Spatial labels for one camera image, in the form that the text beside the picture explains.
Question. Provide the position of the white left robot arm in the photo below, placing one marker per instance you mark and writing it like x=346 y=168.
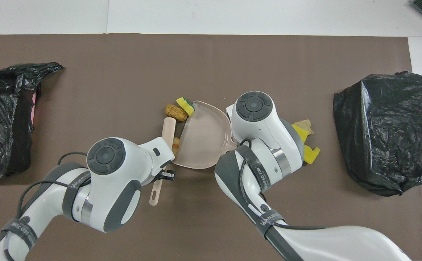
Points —
x=113 y=181

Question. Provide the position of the yellow sponge with green side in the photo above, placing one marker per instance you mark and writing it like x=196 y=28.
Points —
x=185 y=105

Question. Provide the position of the brown paper table mat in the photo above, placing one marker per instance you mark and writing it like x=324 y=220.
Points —
x=196 y=54

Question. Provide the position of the yellow curved sponge piece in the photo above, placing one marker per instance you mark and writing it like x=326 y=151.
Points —
x=302 y=132

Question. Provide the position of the beige plastic dustpan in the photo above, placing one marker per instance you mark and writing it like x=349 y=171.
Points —
x=203 y=137

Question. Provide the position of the pink bin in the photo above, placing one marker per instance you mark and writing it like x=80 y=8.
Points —
x=33 y=105

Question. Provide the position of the black trash bag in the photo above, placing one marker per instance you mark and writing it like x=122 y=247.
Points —
x=0 y=108
x=377 y=119

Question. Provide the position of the brown nugget shaped toy food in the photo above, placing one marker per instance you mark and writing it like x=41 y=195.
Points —
x=176 y=112

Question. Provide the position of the tan striped bread piece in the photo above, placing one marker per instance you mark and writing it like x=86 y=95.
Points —
x=176 y=144

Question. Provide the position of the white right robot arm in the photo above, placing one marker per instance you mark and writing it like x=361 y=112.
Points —
x=261 y=123

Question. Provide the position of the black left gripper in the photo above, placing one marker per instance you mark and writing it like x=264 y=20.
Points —
x=166 y=175

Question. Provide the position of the tan cracker piece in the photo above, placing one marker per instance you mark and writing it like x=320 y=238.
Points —
x=305 y=124

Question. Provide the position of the beige hand brush black bristles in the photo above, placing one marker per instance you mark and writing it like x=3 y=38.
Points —
x=168 y=130

